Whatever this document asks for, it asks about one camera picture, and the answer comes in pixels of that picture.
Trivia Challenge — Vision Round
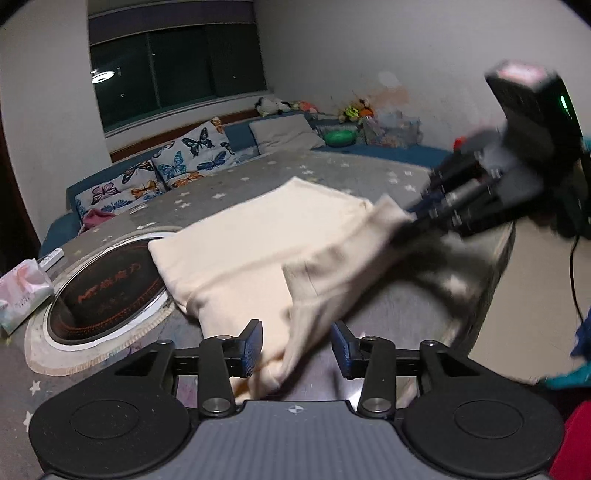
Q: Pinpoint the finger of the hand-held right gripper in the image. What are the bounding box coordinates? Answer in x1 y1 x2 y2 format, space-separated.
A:
405 130 505 217
394 174 542 241

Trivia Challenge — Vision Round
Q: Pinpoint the dark window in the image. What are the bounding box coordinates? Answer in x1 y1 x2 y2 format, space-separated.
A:
88 17 269 136

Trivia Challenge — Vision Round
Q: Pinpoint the blue sofa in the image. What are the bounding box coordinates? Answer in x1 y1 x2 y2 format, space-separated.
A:
39 108 458 259

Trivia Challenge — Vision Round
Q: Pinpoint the green bowl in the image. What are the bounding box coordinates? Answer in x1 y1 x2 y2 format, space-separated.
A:
324 130 357 148

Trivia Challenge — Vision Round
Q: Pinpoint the pink tissue packet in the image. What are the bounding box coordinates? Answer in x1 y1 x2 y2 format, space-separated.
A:
0 260 55 336

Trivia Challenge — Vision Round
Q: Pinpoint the cream garment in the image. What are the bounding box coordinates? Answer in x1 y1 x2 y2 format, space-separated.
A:
148 176 490 402

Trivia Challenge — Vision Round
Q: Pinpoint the white remote control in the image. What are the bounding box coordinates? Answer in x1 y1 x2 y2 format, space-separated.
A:
37 248 65 271

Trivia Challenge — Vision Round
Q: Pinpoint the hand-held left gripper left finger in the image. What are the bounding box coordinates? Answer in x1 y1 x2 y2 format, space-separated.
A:
113 319 264 416

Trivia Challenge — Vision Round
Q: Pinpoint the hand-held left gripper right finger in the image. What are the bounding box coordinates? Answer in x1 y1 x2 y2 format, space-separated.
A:
331 320 482 417

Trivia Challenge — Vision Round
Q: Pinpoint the pink cloth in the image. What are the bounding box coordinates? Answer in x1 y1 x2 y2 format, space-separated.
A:
79 209 116 232

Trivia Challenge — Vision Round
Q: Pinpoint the red cloth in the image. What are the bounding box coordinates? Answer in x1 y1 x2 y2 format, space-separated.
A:
549 401 591 480

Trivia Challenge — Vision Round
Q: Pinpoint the teal cloth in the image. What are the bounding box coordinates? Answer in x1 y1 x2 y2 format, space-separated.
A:
539 364 591 391

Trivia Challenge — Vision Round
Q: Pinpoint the round black induction hob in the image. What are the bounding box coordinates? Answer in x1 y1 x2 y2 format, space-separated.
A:
46 234 170 345

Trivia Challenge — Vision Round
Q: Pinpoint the butterfly print pillow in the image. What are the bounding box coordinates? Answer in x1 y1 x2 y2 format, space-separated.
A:
151 117 239 190
74 159 168 221

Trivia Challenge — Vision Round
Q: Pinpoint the clear plastic box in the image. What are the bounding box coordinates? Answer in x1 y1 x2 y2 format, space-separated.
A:
361 114 424 149

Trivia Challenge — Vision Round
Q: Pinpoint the cream fringed round mat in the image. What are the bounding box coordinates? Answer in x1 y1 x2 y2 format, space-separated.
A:
24 230 180 376

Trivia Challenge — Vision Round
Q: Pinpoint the grey pillow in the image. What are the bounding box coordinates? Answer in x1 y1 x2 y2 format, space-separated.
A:
249 114 327 154

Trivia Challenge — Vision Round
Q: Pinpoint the black cable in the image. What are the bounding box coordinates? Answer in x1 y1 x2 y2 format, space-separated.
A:
568 234 586 326

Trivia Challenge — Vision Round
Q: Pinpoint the white and black plush toy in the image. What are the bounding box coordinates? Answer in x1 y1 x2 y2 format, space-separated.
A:
256 97 293 117

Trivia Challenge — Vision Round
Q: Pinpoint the blue cloth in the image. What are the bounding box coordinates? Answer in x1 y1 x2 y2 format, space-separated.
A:
570 308 591 359

